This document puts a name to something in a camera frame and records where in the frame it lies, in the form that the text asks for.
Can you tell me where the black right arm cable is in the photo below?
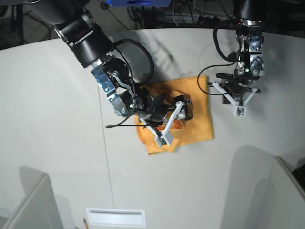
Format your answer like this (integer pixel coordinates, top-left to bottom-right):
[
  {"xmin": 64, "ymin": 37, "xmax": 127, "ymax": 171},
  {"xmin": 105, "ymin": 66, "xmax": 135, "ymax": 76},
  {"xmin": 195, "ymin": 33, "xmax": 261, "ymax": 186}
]
[{"xmin": 106, "ymin": 39, "xmax": 155, "ymax": 129}]

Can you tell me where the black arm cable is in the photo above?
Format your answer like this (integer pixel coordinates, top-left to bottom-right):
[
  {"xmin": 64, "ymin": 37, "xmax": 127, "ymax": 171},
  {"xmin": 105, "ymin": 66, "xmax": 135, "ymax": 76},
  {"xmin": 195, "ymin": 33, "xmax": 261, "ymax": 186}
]
[
  {"xmin": 106, "ymin": 39, "xmax": 155, "ymax": 129},
  {"xmin": 196, "ymin": 19, "xmax": 239, "ymax": 96}
]

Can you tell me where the grey partition panel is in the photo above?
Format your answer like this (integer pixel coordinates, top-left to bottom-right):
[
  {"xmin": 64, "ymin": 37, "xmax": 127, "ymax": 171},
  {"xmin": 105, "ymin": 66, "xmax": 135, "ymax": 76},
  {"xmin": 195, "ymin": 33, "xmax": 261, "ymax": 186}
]
[
  {"xmin": 272, "ymin": 156, "xmax": 305, "ymax": 213},
  {"xmin": 1, "ymin": 173, "xmax": 64, "ymax": 229}
]

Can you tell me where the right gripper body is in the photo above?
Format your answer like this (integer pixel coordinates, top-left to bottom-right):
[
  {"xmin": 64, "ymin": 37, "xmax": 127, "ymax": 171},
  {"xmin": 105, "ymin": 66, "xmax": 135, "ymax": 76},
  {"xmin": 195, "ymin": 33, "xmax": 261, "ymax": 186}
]
[{"xmin": 139, "ymin": 87, "xmax": 170, "ymax": 127}]

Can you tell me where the grey partition panel right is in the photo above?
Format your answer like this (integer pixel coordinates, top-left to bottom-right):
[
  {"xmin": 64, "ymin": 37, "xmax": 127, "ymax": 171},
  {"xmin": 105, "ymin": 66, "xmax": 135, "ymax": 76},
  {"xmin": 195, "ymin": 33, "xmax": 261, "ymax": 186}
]
[{"xmin": 272, "ymin": 156, "xmax": 305, "ymax": 213}]

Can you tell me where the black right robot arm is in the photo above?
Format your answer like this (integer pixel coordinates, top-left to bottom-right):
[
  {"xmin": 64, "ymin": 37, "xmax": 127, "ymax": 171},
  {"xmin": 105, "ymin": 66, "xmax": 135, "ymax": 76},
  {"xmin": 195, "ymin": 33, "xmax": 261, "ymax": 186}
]
[{"xmin": 24, "ymin": 0, "xmax": 193, "ymax": 127}]

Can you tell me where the black keyboard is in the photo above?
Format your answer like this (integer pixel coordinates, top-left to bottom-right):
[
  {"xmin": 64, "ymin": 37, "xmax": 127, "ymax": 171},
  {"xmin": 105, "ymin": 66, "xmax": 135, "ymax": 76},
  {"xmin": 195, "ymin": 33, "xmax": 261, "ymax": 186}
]
[{"xmin": 293, "ymin": 165, "xmax": 305, "ymax": 190}]

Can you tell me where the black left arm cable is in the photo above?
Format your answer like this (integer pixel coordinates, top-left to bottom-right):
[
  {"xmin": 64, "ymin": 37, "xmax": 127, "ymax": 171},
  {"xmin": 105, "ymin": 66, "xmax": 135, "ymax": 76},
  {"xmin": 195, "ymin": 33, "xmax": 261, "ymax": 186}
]
[{"xmin": 196, "ymin": 19, "xmax": 239, "ymax": 96}]

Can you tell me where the grey partition panel left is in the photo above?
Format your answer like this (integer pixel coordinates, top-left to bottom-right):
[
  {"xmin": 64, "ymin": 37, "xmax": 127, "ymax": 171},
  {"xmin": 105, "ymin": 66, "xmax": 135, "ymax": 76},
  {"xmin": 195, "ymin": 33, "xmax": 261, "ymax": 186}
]
[{"xmin": 1, "ymin": 173, "xmax": 64, "ymax": 229}]

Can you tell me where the yellow orange T-shirt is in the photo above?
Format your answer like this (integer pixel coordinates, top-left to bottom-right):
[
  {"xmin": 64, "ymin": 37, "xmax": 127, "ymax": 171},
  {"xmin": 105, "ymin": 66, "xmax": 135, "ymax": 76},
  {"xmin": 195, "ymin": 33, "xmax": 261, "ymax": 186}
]
[{"xmin": 134, "ymin": 75, "xmax": 214, "ymax": 155}]

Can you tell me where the blue purple device box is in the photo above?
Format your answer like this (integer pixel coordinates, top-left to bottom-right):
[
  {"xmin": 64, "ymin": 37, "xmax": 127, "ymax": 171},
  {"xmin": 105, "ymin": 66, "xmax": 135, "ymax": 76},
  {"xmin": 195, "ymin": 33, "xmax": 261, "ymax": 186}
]
[{"xmin": 105, "ymin": 0, "xmax": 172, "ymax": 7}]

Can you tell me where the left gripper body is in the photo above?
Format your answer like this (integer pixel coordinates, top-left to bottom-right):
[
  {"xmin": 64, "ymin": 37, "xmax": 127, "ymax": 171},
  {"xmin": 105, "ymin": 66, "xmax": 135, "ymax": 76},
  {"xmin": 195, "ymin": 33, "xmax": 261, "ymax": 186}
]
[{"xmin": 216, "ymin": 73, "xmax": 253, "ymax": 100}]

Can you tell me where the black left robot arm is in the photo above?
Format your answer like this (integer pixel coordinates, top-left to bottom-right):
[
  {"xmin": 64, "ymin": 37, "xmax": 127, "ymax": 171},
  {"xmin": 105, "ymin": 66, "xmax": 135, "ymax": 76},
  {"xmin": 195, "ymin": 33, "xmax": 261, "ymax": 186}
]
[{"xmin": 213, "ymin": 0, "xmax": 267, "ymax": 105}]

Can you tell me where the pencil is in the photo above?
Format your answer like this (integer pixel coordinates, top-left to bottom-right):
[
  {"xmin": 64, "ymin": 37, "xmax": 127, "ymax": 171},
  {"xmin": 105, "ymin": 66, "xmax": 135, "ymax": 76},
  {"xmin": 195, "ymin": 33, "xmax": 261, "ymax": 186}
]
[{"xmin": 83, "ymin": 218, "xmax": 89, "ymax": 229}]

